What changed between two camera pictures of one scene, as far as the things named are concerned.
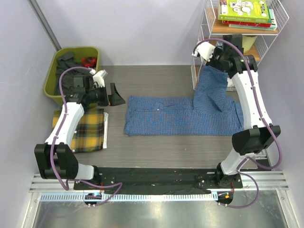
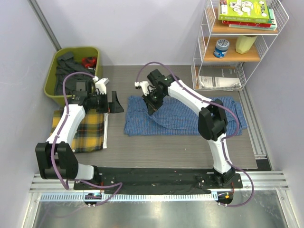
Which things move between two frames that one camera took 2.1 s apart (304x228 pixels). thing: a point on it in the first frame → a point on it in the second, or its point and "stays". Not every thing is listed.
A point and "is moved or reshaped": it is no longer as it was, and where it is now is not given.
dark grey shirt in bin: x=65 y=61 stays
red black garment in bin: x=89 y=61 stays
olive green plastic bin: x=78 y=53 stays
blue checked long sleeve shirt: x=210 y=112 is moved or reshaped
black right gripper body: x=216 y=60 → x=154 y=99
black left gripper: x=111 y=100 → x=114 y=106
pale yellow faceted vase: x=247 y=42 stays
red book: x=259 y=23 stays
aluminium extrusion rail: x=252 y=180 stays
